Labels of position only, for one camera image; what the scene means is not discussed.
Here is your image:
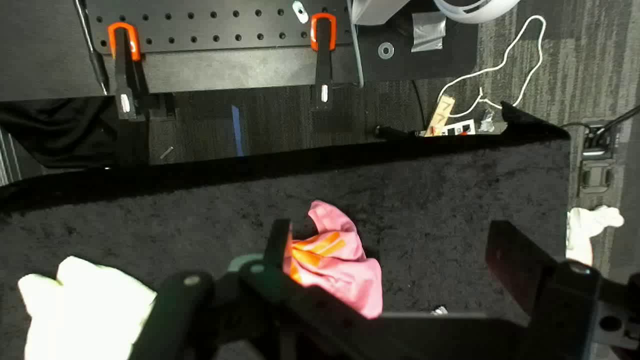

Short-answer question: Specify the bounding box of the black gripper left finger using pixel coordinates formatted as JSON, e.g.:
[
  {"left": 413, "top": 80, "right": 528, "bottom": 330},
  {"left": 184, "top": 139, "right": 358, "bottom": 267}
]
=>
[{"left": 265, "top": 219, "right": 293, "bottom": 273}]

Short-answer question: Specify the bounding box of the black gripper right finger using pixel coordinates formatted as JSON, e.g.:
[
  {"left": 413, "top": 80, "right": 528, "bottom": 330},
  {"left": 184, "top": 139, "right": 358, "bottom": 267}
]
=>
[{"left": 487, "top": 221, "right": 600, "bottom": 314}]

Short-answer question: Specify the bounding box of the pink cloth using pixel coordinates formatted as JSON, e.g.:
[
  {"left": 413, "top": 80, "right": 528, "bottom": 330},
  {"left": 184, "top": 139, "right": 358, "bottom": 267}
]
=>
[{"left": 283, "top": 201, "right": 384, "bottom": 320}]

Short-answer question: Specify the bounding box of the white cloth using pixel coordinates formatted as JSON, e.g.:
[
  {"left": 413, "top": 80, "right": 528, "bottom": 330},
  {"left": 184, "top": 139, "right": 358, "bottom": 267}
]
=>
[{"left": 18, "top": 257, "right": 157, "bottom": 360}]

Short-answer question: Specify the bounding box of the white rag on floor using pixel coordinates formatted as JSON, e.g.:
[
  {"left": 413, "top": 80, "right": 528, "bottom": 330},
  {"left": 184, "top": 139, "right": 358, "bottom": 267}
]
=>
[{"left": 567, "top": 206, "right": 625, "bottom": 267}]

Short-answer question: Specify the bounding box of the black table cloth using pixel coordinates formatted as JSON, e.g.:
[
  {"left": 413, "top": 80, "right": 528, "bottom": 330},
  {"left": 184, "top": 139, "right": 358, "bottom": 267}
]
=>
[{"left": 0, "top": 108, "right": 571, "bottom": 360}]

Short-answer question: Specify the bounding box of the right orange clamp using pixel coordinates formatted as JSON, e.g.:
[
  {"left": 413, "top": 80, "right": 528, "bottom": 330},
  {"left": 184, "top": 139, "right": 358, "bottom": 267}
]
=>
[{"left": 308, "top": 13, "right": 339, "bottom": 110}]

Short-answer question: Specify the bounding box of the orange clamp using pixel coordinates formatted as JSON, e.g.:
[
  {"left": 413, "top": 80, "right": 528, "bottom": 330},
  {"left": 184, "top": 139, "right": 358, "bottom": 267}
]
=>
[
  {"left": 308, "top": 13, "right": 339, "bottom": 110},
  {"left": 107, "top": 22, "right": 146, "bottom": 123}
]

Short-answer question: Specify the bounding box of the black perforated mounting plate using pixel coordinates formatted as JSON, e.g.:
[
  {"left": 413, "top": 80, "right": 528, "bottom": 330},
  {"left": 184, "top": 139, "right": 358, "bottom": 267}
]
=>
[{"left": 81, "top": 0, "right": 353, "bottom": 92}]

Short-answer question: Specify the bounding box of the left orange clamp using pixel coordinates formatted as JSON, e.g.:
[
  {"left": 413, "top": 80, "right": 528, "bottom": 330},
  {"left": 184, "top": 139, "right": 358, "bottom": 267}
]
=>
[{"left": 107, "top": 22, "right": 146, "bottom": 123}]

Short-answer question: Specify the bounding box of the white cable on floor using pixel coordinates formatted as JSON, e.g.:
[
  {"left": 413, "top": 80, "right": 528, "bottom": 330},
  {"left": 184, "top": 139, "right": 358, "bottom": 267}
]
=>
[{"left": 434, "top": 14, "right": 549, "bottom": 118}]

